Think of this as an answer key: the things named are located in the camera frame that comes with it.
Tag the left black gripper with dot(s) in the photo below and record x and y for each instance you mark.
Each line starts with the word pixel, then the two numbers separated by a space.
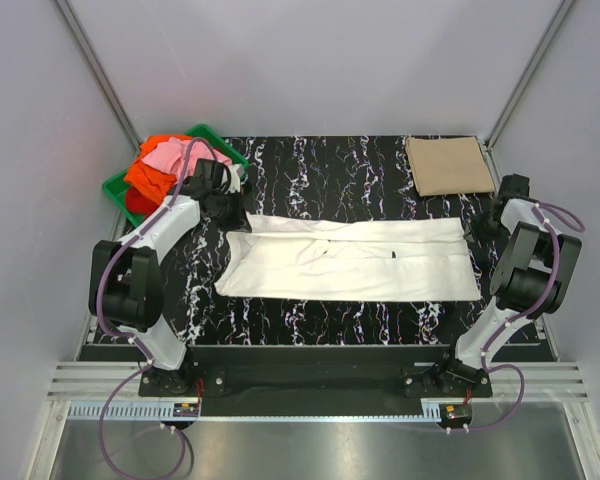
pixel 239 221

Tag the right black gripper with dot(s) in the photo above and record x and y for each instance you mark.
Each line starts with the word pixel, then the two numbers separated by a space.
pixel 474 232

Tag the white printed t shirt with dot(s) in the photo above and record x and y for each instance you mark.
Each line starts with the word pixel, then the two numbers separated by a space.
pixel 366 261

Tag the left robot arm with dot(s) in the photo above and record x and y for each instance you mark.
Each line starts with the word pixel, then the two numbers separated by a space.
pixel 126 286

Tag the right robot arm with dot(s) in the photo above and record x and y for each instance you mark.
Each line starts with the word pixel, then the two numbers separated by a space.
pixel 531 277

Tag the folded beige t shirt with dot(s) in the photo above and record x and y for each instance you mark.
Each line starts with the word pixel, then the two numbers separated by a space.
pixel 448 166

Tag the orange t shirt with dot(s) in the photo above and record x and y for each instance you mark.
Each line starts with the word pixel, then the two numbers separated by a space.
pixel 151 183

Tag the pink t shirt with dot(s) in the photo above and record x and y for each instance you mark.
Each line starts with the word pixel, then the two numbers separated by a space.
pixel 168 157

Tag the red t shirt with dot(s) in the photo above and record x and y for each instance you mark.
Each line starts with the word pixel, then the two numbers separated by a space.
pixel 137 204

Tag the green plastic bin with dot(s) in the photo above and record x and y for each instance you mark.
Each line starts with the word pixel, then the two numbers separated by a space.
pixel 116 188

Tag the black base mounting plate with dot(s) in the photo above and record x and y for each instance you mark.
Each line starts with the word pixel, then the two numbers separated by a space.
pixel 317 381

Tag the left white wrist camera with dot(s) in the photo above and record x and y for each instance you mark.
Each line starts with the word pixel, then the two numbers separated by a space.
pixel 236 178

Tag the slotted cable duct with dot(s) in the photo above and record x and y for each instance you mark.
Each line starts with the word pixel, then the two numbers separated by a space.
pixel 135 410

